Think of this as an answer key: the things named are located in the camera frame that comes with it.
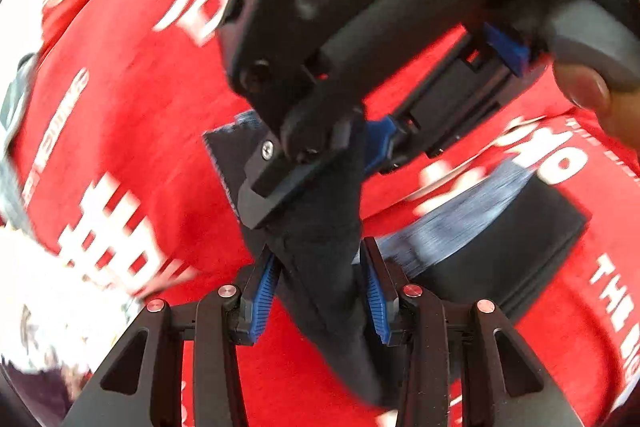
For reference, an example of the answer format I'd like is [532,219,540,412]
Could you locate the person's right hand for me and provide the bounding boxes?
[553,62,640,152]

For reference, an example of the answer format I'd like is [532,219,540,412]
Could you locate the black pants with blue waistband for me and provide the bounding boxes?
[202,108,591,408]

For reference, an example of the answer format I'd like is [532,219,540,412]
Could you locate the red bedspread with white lettering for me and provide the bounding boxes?
[1,0,639,426]

